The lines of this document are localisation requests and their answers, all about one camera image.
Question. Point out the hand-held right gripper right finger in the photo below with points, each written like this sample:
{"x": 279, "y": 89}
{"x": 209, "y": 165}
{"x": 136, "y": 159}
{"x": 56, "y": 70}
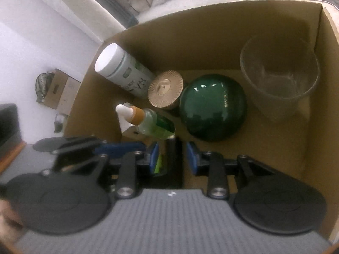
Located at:
{"x": 191, "y": 158}

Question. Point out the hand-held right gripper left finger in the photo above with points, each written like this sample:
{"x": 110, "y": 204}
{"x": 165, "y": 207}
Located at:
{"x": 154, "y": 158}

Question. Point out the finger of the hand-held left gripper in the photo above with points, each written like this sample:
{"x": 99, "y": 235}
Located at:
{"x": 119, "y": 147}

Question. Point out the black rectangular box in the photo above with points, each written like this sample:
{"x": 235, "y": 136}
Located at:
{"x": 174, "y": 164}

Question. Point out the small white box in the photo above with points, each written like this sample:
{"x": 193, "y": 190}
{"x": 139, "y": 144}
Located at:
{"x": 127, "y": 127}

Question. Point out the green dropper bottle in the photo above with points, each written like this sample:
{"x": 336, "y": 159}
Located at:
{"x": 153, "y": 124}

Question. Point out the dark green round container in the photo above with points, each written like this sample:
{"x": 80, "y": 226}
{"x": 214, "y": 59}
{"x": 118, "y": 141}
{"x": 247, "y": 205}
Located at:
{"x": 212, "y": 108}

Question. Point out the black jar with gold lid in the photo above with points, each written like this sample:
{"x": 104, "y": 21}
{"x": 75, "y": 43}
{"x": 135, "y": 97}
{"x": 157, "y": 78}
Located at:
{"x": 165, "y": 87}

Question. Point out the white supplement bottle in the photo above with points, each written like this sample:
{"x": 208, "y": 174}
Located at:
{"x": 121, "y": 68}

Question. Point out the large brown cardboard box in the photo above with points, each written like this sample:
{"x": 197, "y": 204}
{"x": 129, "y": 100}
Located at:
{"x": 206, "y": 37}

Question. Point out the printed cardboard box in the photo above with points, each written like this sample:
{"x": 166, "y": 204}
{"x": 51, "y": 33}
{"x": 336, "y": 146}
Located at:
{"x": 65, "y": 92}

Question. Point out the camouflage cloth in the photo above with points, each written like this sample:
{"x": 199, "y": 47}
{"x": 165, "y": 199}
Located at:
{"x": 43, "y": 87}

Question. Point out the clear plastic cup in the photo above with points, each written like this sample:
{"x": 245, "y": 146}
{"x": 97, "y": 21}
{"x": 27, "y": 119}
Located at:
{"x": 278, "y": 84}

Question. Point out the grey folded panel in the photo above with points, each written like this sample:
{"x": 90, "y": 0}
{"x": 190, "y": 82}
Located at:
{"x": 114, "y": 2}

